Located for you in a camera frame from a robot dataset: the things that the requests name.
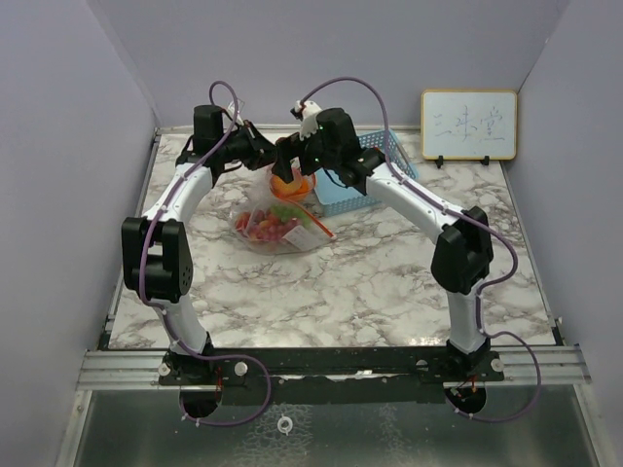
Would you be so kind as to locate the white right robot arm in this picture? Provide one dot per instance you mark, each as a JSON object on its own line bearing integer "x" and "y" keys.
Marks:
{"x": 463, "y": 248}

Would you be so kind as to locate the red strawberry bunch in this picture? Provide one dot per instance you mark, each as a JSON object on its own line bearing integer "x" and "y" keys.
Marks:
{"x": 242, "y": 221}

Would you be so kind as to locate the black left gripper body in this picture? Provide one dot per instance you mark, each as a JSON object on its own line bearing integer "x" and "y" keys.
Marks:
{"x": 232, "y": 149}

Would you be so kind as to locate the clear zip bag orange zipper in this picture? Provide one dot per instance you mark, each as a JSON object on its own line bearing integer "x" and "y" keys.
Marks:
{"x": 311, "y": 235}

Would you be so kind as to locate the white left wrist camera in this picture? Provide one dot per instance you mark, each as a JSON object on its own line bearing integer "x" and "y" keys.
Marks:
{"x": 234, "y": 112}

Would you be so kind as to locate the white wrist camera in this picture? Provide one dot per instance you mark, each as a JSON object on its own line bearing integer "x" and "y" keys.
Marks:
{"x": 234, "y": 112}
{"x": 306, "y": 112}

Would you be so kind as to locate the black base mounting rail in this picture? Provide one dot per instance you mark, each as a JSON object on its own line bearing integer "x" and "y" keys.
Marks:
{"x": 327, "y": 375}

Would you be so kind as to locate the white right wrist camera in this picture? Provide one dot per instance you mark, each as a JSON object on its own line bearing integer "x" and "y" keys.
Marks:
{"x": 306, "y": 112}

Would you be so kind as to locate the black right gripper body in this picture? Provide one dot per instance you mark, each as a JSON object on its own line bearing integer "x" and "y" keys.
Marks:
{"x": 311, "y": 154}

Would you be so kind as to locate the small whiteboard wooden frame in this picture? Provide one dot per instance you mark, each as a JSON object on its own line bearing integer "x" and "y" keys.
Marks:
{"x": 469, "y": 125}

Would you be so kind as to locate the orange fruit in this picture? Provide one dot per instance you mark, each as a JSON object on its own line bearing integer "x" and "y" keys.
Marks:
{"x": 284, "y": 189}

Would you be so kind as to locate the green grape bunch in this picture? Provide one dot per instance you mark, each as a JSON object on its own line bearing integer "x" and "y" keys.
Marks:
{"x": 287, "y": 212}

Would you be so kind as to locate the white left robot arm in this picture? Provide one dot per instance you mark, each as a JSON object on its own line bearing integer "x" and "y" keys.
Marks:
{"x": 157, "y": 261}

